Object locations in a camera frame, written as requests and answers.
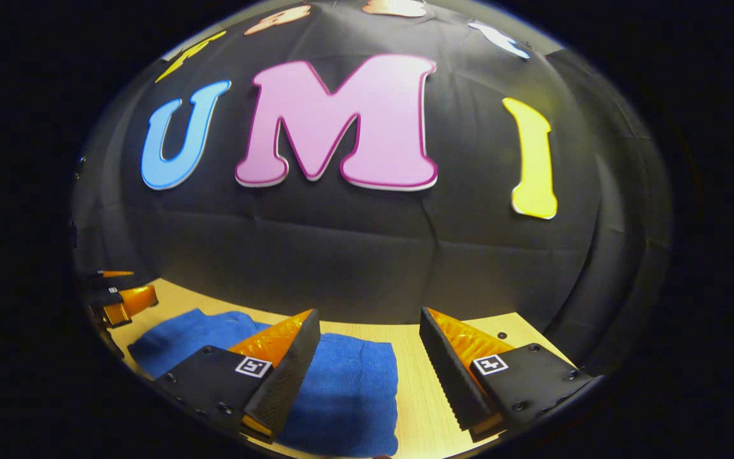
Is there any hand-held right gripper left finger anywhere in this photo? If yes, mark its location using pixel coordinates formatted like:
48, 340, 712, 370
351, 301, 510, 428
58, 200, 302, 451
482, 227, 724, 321
154, 309, 321, 445

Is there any blue corduroy jacket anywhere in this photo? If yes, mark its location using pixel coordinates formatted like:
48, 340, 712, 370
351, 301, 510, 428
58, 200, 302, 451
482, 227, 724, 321
127, 309, 399, 458

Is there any black backdrop cloth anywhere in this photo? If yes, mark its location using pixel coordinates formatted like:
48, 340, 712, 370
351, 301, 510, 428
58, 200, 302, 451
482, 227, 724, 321
71, 0, 673, 377

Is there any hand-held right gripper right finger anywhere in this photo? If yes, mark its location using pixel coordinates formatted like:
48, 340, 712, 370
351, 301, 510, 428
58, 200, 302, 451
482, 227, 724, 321
419, 307, 597, 444

